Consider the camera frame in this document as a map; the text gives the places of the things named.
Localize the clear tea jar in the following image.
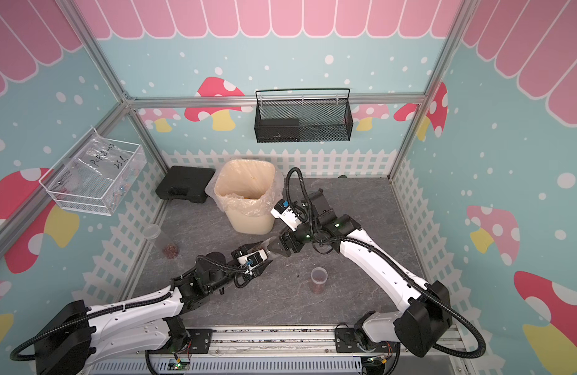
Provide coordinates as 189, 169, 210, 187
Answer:
309, 267, 328, 295
258, 236, 285, 260
142, 224, 179, 259

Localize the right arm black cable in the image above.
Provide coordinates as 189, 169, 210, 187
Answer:
285, 167, 487, 359

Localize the black box in basket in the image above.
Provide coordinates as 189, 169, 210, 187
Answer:
255, 118, 300, 143

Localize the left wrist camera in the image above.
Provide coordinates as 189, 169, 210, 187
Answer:
238, 249, 268, 270

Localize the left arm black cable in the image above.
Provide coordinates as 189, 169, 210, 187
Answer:
8, 254, 252, 362

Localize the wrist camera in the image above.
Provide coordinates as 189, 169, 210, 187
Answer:
238, 249, 268, 270
271, 199, 302, 231

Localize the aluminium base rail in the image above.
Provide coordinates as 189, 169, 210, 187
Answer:
82, 324, 474, 374

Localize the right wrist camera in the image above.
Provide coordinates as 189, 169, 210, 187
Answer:
271, 199, 302, 231

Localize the white wire wall basket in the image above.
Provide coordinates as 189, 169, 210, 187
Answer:
38, 127, 148, 217

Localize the black plastic tool case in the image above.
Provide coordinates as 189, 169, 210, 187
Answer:
155, 166, 216, 203

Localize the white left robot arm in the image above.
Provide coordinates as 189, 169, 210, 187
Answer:
33, 242, 271, 374

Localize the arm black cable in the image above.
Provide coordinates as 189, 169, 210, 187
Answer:
8, 254, 252, 362
285, 167, 487, 359

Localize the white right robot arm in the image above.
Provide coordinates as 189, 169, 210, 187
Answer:
269, 191, 453, 357

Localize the clear plastic bag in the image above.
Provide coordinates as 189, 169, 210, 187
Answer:
58, 132, 148, 207

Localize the clear plastic bin liner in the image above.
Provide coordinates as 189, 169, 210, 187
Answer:
205, 159, 284, 217

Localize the cream plastic trash bin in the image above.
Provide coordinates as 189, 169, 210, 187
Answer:
213, 159, 276, 235

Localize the black wire mesh basket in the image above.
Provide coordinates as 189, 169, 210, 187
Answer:
255, 87, 354, 142

